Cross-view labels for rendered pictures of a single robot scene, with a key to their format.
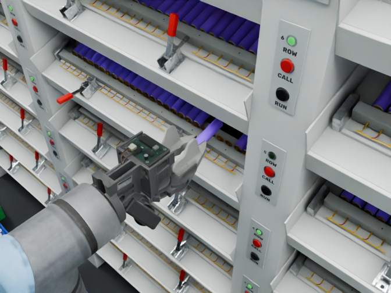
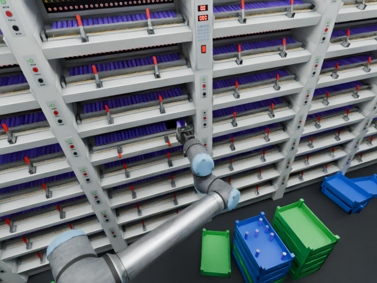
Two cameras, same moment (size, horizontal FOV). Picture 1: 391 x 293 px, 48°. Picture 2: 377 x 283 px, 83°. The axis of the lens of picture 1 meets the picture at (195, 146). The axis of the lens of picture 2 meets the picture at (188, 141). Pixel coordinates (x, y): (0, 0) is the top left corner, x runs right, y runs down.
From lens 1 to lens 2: 0.83 m
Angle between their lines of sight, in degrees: 44
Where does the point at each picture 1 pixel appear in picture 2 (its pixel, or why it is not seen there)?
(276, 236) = (210, 137)
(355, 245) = (224, 124)
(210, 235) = (186, 161)
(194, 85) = (174, 110)
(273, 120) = (202, 103)
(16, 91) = (57, 194)
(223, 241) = not seen: hidden behind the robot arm
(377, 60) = (220, 73)
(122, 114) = (141, 146)
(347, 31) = (214, 71)
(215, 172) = not seen: hidden behind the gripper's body
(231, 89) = (183, 105)
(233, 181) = not seen: hidden behind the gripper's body
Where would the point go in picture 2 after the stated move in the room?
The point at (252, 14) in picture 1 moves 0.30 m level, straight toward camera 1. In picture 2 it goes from (191, 79) to (246, 91)
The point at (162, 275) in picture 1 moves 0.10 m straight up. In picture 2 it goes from (166, 206) to (165, 197)
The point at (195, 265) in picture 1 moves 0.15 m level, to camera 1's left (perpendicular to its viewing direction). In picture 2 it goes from (181, 183) to (169, 198)
